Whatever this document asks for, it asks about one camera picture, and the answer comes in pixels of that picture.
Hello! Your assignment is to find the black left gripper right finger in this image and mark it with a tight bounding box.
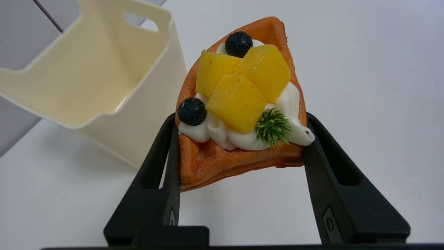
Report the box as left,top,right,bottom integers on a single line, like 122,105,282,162
302,112,411,245

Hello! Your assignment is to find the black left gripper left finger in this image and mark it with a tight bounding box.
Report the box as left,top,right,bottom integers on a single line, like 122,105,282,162
103,112,210,247

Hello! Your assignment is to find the triangle bread with fruit topping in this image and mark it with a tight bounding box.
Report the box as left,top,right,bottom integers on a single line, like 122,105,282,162
174,16,316,192

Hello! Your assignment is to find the cream plastic storage basket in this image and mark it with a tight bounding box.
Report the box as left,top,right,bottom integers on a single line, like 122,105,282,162
0,0,188,169

